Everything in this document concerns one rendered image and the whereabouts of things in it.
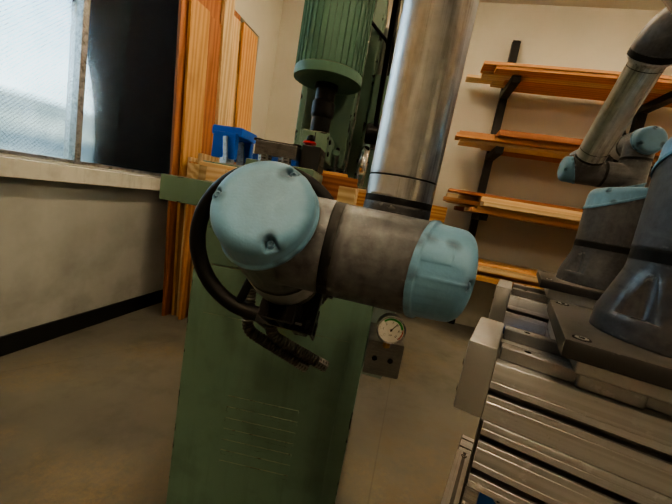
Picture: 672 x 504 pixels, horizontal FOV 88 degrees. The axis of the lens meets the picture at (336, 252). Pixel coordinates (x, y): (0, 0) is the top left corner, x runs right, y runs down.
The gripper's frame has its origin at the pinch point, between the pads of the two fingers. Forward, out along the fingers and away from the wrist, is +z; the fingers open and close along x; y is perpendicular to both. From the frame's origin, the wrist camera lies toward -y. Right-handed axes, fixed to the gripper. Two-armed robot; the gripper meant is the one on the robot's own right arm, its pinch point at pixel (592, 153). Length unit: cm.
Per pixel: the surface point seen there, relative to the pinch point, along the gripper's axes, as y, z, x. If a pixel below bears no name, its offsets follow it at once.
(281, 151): 14, -83, -87
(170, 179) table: 19, -79, -116
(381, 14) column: -34, -39, -74
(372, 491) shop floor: 115, -44, -68
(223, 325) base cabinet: 53, -77, -103
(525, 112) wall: -63, 178, 17
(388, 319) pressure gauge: 47, -77, -64
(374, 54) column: -23, -39, -76
